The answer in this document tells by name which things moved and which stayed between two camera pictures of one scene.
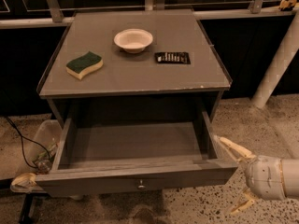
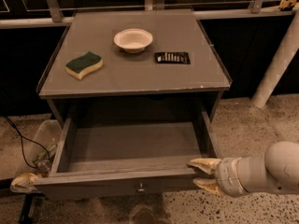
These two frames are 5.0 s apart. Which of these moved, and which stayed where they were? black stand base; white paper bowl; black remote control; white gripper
Moved: white gripper
Stayed: black stand base; white paper bowl; black remote control
